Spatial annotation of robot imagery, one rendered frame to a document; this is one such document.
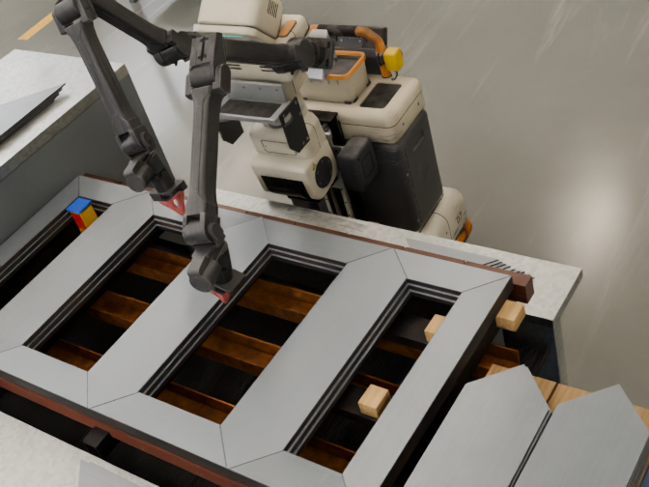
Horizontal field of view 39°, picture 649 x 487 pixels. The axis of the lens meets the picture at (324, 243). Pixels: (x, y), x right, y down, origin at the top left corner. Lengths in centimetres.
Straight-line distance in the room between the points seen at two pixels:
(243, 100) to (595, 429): 148
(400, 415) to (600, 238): 177
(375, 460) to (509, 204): 204
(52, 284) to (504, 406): 138
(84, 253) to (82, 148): 53
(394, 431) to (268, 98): 120
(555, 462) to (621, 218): 192
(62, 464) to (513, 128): 261
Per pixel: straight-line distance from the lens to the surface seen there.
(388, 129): 304
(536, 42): 488
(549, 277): 252
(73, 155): 321
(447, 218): 343
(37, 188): 314
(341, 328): 225
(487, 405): 203
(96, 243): 285
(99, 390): 238
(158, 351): 239
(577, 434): 197
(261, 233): 260
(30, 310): 273
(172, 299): 252
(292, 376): 218
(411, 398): 206
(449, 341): 215
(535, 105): 439
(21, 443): 254
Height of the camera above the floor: 243
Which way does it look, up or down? 39 degrees down
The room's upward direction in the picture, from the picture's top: 18 degrees counter-clockwise
